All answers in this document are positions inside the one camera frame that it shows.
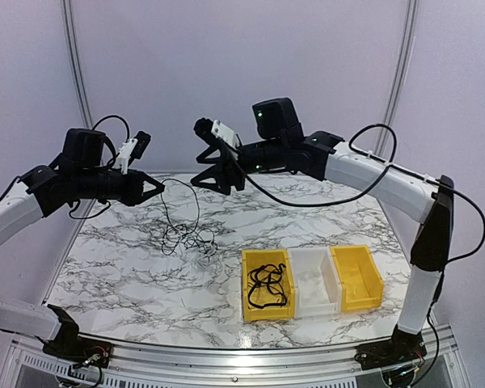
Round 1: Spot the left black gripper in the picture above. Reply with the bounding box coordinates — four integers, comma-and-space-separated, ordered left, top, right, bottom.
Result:
74, 167, 164, 206

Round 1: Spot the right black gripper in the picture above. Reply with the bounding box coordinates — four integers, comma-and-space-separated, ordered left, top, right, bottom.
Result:
190, 137, 286, 196

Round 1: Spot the black thin looped cable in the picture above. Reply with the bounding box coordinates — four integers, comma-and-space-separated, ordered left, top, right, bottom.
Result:
159, 178, 217, 255

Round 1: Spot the thick black cable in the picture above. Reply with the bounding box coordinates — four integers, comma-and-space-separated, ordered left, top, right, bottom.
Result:
247, 264, 289, 312

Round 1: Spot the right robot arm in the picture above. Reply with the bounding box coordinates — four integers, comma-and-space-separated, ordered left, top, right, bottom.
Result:
191, 97, 454, 367

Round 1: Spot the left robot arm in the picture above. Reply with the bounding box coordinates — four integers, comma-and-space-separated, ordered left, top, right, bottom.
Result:
0, 129, 165, 360

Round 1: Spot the left yellow bin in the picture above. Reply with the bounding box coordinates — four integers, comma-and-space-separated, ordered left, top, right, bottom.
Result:
241, 250, 295, 323

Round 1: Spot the yellow bin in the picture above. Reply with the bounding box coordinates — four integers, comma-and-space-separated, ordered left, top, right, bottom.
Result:
241, 250, 295, 323
331, 245, 384, 313

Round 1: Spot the white translucent bin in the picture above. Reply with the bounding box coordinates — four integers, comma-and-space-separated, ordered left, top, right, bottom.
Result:
288, 247, 343, 318

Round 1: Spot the right yellow bin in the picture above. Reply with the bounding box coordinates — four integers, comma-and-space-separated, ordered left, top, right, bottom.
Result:
331, 245, 384, 313

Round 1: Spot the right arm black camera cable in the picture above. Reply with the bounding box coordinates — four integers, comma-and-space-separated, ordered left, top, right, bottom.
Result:
221, 123, 485, 264

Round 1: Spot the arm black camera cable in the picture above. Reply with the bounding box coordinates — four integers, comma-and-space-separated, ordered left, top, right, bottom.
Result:
221, 123, 485, 264
68, 115, 131, 221

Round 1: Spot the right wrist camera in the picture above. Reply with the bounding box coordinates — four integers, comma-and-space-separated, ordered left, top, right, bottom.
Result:
193, 118, 241, 149

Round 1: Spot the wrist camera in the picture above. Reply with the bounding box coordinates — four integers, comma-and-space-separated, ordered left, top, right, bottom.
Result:
193, 118, 241, 149
113, 131, 151, 175

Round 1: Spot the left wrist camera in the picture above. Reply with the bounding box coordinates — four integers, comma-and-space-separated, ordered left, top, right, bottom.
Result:
113, 131, 151, 175

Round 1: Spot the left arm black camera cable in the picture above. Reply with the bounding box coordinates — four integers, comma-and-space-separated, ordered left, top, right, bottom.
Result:
68, 115, 131, 221

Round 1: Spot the white thin cable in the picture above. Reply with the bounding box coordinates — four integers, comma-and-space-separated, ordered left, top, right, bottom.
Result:
188, 240, 223, 272

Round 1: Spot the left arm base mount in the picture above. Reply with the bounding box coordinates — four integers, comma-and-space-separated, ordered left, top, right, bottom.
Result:
42, 304, 112, 368

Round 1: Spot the aluminium front rail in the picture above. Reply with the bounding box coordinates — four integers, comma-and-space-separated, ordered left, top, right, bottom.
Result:
0, 326, 470, 387

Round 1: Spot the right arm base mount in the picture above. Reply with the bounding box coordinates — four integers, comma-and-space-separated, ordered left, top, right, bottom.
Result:
354, 324, 427, 370

